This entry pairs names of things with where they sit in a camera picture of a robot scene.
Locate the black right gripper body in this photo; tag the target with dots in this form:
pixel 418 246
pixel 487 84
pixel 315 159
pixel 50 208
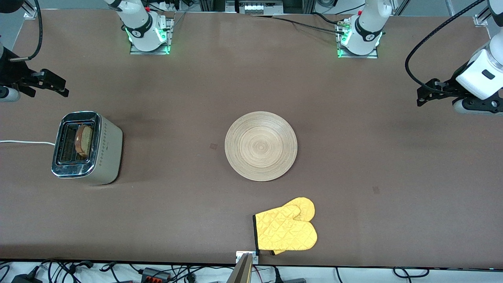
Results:
pixel 11 73

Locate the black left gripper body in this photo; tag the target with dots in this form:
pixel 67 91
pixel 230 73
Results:
pixel 449 87

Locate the bread slice with brown crust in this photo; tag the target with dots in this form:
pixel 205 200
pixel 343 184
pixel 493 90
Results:
pixel 84 141

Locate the white round plate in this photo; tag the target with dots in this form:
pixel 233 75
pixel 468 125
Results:
pixel 261 146

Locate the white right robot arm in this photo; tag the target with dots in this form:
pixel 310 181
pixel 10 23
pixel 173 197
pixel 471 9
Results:
pixel 137 27

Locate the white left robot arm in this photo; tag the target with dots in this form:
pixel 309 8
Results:
pixel 483 74

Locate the silver two-slot toaster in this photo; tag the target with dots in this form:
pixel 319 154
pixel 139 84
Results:
pixel 108 157

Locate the yellow quilted oven mitt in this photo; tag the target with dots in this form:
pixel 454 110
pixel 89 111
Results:
pixel 308 206
pixel 285 232

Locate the black power adapter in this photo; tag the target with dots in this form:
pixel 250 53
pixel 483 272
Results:
pixel 25 278

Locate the white terminal block device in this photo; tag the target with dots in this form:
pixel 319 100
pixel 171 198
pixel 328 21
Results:
pixel 257 7

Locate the black box with orange connectors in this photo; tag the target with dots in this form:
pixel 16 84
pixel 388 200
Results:
pixel 155 274

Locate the wooden strip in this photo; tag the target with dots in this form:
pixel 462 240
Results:
pixel 240 273

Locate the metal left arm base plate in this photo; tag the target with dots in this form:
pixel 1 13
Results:
pixel 373 55

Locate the aluminium corner bracket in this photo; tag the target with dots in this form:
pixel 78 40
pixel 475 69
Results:
pixel 30 11
pixel 481 20

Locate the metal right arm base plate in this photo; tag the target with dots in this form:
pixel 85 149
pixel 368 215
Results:
pixel 167 45

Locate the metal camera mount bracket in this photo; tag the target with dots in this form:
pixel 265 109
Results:
pixel 240 255

